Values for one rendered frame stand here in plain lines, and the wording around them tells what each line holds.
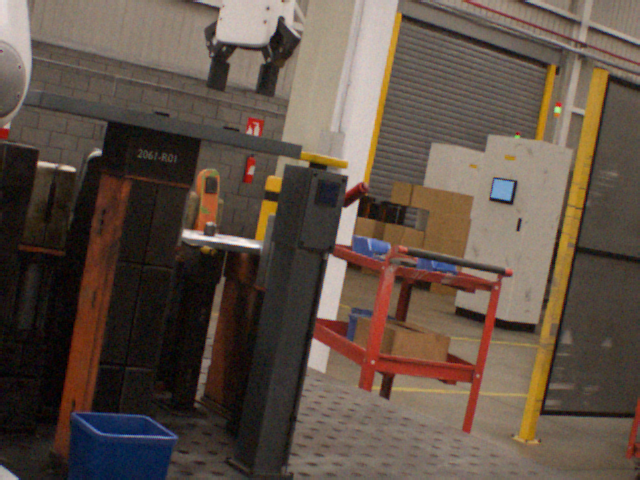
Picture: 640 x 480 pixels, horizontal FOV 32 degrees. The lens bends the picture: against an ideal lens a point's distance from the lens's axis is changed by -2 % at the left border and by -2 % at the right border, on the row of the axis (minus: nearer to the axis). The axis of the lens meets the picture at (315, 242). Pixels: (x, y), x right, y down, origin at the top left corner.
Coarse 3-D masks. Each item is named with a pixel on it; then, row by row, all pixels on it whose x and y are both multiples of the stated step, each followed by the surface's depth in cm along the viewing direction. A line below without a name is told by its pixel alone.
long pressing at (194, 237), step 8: (184, 232) 188; (192, 232) 190; (200, 232) 194; (184, 240) 176; (192, 240) 177; (200, 240) 177; (208, 240) 178; (216, 240) 179; (224, 240) 180; (232, 240) 193; (240, 240) 194; (248, 240) 198; (256, 240) 202; (216, 248) 179; (224, 248) 180; (232, 248) 181; (240, 248) 182; (248, 248) 183; (256, 248) 183
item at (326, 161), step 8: (304, 152) 157; (304, 160) 156; (312, 160) 155; (320, 160) 155; (328, 160) 156; (336, 160) 156; (344, 160) 157; (312, 168) 157; (320, 168) 157; (344, 168) 157
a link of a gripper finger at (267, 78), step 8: (280, 48) 145; (280, 56) 145; (288, 56) 146; (264, 64) 146; (272, 64) 146; (280, 64) 147; (264, 72) 146; (272, 72) 146; (264, 80) 147; (272, 80) 147; (256, 88) 146; (264, 88) 147; (272, 88) 147; (272, 96) 148
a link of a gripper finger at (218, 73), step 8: (208, 40) 154; (208, 48) 154; (224, 56) 153; (216, 64) 152; (224, 64) 153; (216, 72) 152; (224, 72) 153; (208, 80) 152; (216, 80) 153; (224, 80) 154; (216, 88) 153; (224, 88) 154
